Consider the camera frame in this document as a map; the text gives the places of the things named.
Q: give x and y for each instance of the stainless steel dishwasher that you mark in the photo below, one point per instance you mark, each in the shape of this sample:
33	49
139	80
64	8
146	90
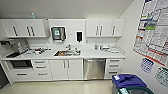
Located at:
94	69

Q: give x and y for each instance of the small dish soap bottle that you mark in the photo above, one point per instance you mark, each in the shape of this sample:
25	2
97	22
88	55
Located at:
96	47

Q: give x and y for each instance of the black soap dispenser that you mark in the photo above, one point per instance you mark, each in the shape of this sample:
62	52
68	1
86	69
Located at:
79	36

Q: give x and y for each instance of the chrome sink faucet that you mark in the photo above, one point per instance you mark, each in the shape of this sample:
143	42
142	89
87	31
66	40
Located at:
68	47

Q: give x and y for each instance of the steel kitchen sink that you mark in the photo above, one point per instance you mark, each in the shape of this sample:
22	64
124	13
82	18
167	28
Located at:
67	53

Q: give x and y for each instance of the white two-door base cabinet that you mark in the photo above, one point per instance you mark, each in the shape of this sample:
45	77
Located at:
66	69

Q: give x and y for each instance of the steel paper towel dispenser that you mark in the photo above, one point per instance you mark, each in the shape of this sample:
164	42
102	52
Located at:
58	34

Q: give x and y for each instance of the white grey dish cloth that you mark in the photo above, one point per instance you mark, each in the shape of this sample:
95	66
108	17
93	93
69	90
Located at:
116	50

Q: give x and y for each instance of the white drawer unit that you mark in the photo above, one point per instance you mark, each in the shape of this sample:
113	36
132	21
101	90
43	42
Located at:
40	69
114	68

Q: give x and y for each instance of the teal bottle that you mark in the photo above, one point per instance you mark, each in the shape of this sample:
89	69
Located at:
33	15

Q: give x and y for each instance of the white microwave cabinet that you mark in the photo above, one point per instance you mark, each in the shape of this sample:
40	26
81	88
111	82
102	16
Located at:
20	75

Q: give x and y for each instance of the blue recycling wall sign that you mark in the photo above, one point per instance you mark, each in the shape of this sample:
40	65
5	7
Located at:
146	65

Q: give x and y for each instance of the large colourful wall poster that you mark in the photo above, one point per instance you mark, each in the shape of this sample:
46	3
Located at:
153	26

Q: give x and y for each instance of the green wall sign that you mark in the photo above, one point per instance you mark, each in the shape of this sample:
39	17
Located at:
162	76

